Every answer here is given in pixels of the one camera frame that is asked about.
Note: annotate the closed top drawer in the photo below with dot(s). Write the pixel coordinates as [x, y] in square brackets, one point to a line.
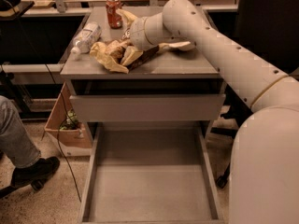
[126, 108]

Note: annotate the black shoe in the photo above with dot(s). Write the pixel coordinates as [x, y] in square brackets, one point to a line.
[42, 169]

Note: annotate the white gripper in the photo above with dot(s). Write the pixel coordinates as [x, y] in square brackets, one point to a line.
[137, 34]

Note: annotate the open middle drawer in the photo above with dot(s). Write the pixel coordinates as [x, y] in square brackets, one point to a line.
[150, 176]

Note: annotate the white paper bowl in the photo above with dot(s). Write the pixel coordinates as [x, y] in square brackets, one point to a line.
[182, 46]

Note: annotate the person leg in jeans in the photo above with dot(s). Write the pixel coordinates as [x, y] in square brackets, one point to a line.
[15, 141]

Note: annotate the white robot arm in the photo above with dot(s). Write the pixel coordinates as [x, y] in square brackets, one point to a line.
[264, 168]

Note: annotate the black office chair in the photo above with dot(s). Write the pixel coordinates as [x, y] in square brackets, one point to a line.
[268, 28]

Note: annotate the green item in box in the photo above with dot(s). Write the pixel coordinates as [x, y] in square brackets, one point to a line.
[70, 122]

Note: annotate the brown chip bag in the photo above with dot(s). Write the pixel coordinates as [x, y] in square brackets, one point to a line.
[110, 54]

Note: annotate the grey drawer cabinet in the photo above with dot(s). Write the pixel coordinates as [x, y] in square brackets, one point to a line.
[170, 74]

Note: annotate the orange soda can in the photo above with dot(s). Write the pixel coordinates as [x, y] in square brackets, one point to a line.
[114, 19]

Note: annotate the cardboard box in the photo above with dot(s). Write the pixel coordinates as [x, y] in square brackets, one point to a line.
[70, 142]

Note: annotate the clear plastic water bottle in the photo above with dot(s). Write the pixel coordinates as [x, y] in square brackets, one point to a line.
[85, 39]

